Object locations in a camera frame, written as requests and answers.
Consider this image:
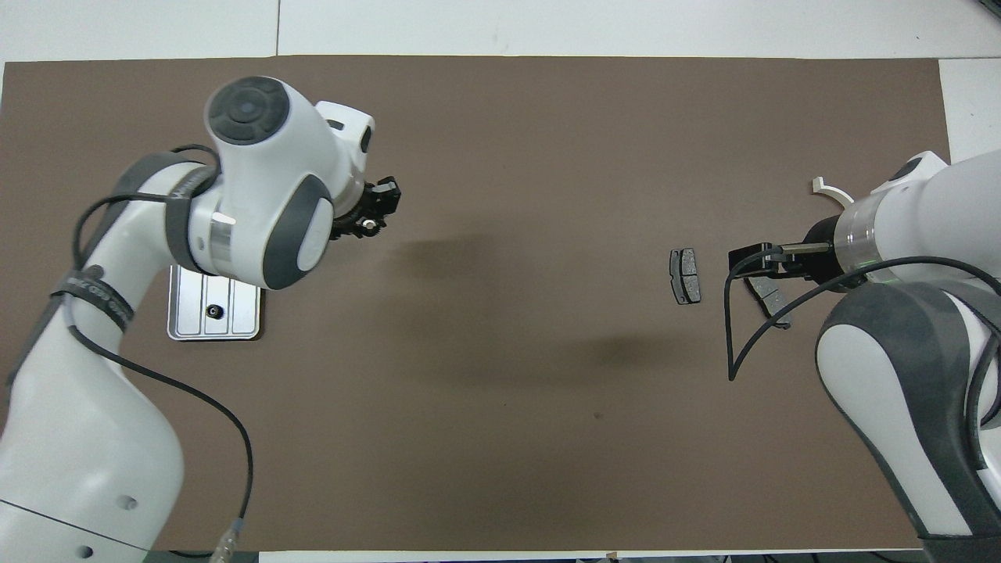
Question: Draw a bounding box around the short grey brake pad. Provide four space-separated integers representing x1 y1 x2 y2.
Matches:
669 248 702 306

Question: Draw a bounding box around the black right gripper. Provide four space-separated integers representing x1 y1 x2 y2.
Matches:
729 217 845 286

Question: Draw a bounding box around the long grey brake pad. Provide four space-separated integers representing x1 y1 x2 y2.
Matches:
744 274 792 329

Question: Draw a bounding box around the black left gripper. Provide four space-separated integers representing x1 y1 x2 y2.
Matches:
332 178 401 241

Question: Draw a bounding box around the brown table mat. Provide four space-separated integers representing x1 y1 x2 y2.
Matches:
0 55 994 552

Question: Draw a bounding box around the silver metal tray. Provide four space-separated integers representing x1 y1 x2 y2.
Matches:
167 264 265 342

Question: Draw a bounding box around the white semicircular bracket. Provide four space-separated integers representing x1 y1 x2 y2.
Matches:
811 177 855 208

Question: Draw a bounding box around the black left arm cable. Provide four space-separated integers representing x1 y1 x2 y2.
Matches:
69 143 255 560

